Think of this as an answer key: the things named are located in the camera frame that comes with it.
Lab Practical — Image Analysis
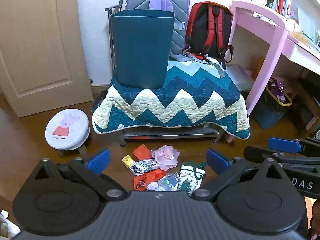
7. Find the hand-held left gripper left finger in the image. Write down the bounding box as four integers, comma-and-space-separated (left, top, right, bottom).
34, 148, 128, 202

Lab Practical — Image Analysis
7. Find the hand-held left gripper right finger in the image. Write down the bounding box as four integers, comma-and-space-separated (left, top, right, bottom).
191, 148, 279, 201

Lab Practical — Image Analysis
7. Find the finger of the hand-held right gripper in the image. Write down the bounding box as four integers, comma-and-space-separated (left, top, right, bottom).
267, 137, 320, 155
244, 145, 320, 172

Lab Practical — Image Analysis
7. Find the small yellow box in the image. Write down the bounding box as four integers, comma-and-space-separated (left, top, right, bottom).
121, 155, 135, 167

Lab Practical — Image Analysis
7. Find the white green printed bag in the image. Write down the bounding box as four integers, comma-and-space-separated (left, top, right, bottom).
176, 161, 207, 195

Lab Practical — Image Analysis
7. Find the silver printed wrapper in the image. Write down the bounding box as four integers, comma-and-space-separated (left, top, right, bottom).
130, 159, 160, 176

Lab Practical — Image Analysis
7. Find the orange mesh net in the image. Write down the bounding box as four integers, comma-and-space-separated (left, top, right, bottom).
132, 144, 153, 161

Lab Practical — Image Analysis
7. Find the blue white wrapper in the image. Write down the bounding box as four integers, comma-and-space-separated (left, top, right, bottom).
157, 172, 179, 192

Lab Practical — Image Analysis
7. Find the pale tissue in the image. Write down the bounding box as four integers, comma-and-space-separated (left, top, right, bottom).
151, 145, 181, 168

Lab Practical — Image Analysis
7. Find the red plastic bag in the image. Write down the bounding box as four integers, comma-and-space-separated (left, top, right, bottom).
133, 168, 165, 191

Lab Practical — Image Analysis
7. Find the teal plastic bin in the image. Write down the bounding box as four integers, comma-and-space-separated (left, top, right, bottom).
110, 9, 175, 90

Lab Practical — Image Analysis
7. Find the person's right hand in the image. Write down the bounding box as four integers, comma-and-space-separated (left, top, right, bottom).
310, 202, 320, 239

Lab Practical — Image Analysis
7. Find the teal basket yellow rim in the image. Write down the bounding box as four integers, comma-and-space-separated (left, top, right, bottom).
255, 79, 293, 130

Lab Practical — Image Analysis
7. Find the pig print round stool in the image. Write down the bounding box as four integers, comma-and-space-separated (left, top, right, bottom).
44, 108, 90, 158

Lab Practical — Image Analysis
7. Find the zigzag quilted blanket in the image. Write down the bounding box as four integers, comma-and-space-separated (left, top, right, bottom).
92, 58, 250, 140

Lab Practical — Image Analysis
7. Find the pink desk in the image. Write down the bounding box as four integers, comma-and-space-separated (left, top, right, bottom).
229, 0, 320, 143

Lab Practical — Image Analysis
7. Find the white plastic bag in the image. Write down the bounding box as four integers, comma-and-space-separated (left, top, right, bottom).
0, 210, 20, 239

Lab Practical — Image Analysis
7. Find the paper pile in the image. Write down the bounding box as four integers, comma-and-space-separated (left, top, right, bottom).
291, 5, 320, 48

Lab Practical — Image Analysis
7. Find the red black backpack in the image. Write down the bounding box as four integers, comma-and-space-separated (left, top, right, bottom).
184, 2, 235, 71

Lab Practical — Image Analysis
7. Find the beige wooden door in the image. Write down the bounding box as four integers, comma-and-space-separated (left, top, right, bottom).
0, 0, 94, 118

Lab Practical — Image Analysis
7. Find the purple grey backpack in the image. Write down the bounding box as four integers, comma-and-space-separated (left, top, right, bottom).
125, 0, 191, 63

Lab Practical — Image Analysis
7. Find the metal bench frame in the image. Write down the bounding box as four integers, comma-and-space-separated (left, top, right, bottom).
120, 126, 225, 147

